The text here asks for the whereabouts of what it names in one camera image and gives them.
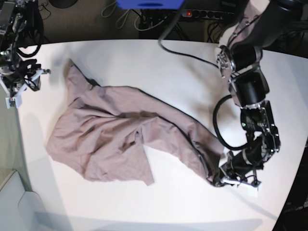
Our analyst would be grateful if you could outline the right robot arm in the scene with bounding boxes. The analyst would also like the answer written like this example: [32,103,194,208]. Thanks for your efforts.
[0,0,51,98]

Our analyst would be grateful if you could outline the white cabinet corner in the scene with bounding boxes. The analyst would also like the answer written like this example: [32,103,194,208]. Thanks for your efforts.
[0,171,51,231]

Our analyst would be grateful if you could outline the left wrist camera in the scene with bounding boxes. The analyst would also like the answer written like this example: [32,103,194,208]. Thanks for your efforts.
[247,184,262,197]

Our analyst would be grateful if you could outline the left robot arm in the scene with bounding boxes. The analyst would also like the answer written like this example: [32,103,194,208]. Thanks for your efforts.
[208,0,307,188]

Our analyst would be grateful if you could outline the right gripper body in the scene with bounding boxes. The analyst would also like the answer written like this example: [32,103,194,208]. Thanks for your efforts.
[0,59,51,98]

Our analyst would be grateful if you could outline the mauve t-shirt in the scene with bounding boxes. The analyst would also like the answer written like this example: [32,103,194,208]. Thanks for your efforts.
[46,62,223,185]

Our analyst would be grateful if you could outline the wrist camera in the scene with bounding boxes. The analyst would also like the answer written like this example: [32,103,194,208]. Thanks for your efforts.
[247,184,262,197]
[5,95,22,109]

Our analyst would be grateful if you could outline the white cable loop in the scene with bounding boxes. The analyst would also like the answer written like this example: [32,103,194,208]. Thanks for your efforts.
[115,9,135,29]

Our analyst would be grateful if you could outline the black power strip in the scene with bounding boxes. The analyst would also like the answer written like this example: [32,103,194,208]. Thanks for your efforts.
[180,9,234,21]

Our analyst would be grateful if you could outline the blue box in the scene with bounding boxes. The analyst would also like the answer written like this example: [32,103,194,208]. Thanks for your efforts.
[116,0,184,10]

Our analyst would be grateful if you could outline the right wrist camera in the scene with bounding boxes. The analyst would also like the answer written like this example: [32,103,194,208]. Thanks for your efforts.
[5,95,22,109]

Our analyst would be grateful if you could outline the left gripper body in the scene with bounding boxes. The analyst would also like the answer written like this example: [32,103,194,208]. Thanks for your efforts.
[222,149,262,187]

